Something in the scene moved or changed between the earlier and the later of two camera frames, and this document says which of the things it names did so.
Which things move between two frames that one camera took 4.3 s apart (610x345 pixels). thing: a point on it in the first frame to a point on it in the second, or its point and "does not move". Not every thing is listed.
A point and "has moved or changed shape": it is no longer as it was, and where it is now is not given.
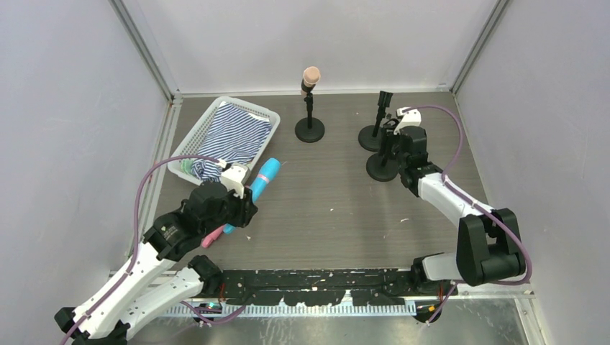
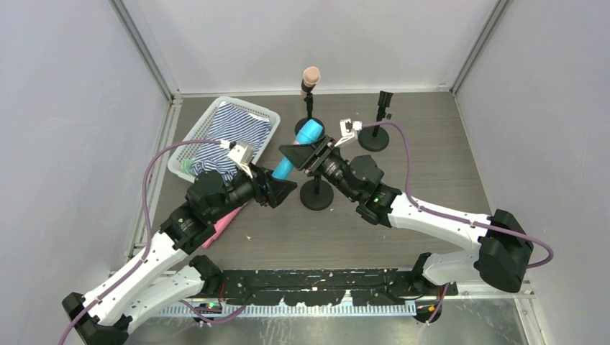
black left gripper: x=244 y=211 to x=262 y=185
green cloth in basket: x=186 y=165 does not move
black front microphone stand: x=383 y=166 to x=316 y=195
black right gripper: x=390 y=126 to x=320 y=156
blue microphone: x=265 y=176 has moved or changed shape
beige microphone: x=311 y=77 does not move
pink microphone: x=210 y=237 does not move
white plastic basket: x=191 y=144 does not move
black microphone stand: x=370 y=136 does not move
